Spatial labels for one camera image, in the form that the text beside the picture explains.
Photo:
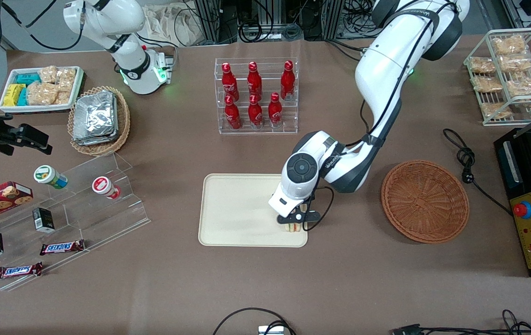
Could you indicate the clear acrylic bottle rack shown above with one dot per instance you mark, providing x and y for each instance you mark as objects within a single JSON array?
[{"x": 288, "y": 121}]

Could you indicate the white rectangular snack tray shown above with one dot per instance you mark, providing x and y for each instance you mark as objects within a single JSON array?
[{"x": 9, "y": 108}]

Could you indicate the bagged fried snack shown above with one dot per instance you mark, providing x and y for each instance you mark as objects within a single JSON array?
[
  {"x": 526, "y": 84},
  {"x": 508, "y": 45},
  {"x": 481, "y": 65},
  {"x": 516, "y": 63},
  {"x": 487, "y": 84},
  {"x": 495, "y": 110}
]

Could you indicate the clear bagged rice cracker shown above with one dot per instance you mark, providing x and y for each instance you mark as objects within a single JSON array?
[
  {"x": 63, "y": 97},
  {"x": 66, "y": 79},
  {"x": 42, "y": 94},
  {"x": 48, "y": 74}
]

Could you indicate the round brown wicker basket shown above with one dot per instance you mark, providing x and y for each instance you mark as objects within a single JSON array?
[{"x": 426, "y": 202}]

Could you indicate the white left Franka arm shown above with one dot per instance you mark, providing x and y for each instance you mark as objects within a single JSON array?
[{"x": 381, "y": 70}]

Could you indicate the silver foil pouch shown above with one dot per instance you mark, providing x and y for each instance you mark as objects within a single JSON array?
[
  {"x": 94, "y": 114},
  {"x": 115, "y": 136}
]

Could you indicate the clear acrylic stepped shelf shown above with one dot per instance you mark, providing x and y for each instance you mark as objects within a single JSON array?
[{"x": 107, "y": 218}]

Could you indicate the red plaid cookie box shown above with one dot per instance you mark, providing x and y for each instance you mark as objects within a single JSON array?
[{"x": 0, "y": 200}]

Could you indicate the red cola bottle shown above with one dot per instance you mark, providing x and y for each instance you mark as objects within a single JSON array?
[
  {"x": 254, "y": 83},
  {"x": 232, "y": 115},
  {"x": 255, "y": 114},
  {"x": 287, "y": 83},
  {"x": 229, "y": 83},
  {"x": 275, "y": 111}
]

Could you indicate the oval tan wicker basket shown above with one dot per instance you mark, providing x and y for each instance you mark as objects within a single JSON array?
[{"x": 123, "y": 121}]

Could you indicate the red lid yogurt cup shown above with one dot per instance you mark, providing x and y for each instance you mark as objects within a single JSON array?
[{"x": 102, "y": 186}]

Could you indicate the Snickers chocolate bar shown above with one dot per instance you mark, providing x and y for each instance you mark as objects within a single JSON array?
[
  {"x": 17, "y": 271},
  {"x": 62, "y": 247}
]

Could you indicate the yellow snack packet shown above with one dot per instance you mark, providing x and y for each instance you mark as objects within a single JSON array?
[{"x": 13, "y": 94}]

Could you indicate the beige rectangular tray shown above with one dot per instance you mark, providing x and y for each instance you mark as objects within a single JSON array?
[{"x": 237, "y": 209}]

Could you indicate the small white device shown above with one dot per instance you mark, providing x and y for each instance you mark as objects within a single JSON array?
[{"x": 271, "y": 331}]

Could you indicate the black tabletop appliance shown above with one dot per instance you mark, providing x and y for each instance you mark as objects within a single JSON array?
[{"x": 530, "y": 163}]

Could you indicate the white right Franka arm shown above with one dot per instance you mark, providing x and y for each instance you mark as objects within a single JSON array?
[{"x": 130, "y": 65}]

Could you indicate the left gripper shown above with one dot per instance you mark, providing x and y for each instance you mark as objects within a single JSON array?
[{"x": 312, "y": 196}]

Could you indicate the triangular sandwich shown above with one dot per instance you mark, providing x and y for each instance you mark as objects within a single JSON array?
[{"x": 292, "y": 228}]

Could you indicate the aluminium frame post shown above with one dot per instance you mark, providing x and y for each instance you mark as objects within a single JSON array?
[
  {"x": 208, "y": 21},
  {"x": 333, "y": 18}
]

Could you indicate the beige cloth bag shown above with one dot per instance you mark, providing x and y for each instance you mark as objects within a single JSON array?
[{"x": 163, "y": 25}]

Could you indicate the green lid yogurt cup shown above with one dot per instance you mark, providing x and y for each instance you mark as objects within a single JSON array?
[{"x": 46, "y": 175}]

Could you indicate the teal snack packet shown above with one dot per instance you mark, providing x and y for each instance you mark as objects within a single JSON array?
[
  {"x": 28, "y": 78},
  {"x": 23, "y": 97}
]

